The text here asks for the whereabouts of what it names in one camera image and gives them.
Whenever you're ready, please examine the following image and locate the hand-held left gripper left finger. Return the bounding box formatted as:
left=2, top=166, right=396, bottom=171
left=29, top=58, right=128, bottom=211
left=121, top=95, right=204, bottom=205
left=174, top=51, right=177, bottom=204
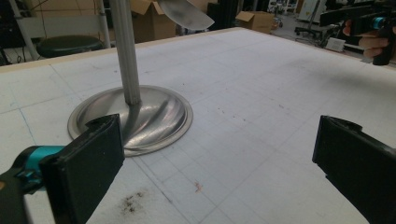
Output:
left=39, top=113, right=126, bottom=224

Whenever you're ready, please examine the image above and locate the white grid mat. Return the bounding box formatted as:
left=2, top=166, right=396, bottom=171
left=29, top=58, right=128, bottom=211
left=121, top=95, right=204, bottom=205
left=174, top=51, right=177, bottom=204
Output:
left=0, top=27, right=396, bottom=224

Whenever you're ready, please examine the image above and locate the large cardboard box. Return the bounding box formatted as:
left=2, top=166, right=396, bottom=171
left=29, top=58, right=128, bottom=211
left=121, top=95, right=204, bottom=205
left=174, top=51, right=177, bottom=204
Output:
left=129, top=0, right=177, bottom=44

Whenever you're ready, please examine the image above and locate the small cardboard box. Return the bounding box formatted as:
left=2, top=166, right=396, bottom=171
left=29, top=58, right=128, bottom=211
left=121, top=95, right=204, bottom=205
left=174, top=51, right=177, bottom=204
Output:
left=235, top=10, right=276, bottom=35

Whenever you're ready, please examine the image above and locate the tall metal stand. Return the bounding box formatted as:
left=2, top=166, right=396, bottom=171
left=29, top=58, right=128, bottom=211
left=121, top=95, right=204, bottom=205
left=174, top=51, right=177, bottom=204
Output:
left=67, top=0, right=194, bottom=158

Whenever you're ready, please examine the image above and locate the white metal stand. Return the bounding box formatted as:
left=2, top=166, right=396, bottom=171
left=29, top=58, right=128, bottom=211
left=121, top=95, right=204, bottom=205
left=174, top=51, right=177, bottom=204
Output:
left=18, top=0, right=112, bottom=49

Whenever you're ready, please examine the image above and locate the small white box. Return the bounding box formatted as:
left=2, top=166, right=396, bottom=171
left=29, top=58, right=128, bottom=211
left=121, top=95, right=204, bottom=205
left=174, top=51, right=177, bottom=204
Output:
left=325, top=36, right=347, bottom=52

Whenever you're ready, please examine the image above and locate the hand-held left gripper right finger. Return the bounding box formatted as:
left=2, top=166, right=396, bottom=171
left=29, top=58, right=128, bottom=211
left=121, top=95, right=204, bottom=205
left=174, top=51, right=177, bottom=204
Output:
left=312, top=115, right=396, bottom=224

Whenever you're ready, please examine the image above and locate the black round stool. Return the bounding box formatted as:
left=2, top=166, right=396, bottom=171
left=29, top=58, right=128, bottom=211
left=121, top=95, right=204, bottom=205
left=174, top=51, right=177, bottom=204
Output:
left=36, top=35, right=106, bottom=60

